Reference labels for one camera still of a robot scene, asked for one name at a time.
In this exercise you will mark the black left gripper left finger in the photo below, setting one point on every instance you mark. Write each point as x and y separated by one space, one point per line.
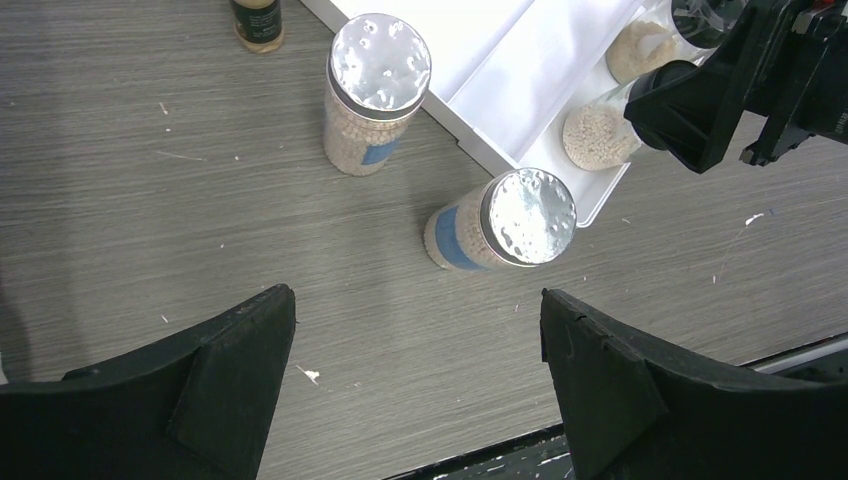
197 404

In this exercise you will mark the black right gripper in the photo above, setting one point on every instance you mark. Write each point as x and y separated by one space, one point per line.
786 62

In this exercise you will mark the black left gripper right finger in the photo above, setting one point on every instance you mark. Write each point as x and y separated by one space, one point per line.
635 406

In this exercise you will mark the black cap jar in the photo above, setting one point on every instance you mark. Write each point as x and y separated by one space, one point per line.
671 30
598 136

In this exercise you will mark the silver lid jar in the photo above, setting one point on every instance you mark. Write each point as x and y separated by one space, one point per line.
522 218
378 72

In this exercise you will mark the white divided plastic tray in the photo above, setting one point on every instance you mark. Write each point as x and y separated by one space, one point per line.
506 73

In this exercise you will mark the small dark bottle near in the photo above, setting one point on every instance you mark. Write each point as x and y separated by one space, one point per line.
258 24

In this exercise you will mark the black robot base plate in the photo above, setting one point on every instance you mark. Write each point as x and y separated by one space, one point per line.
544 453

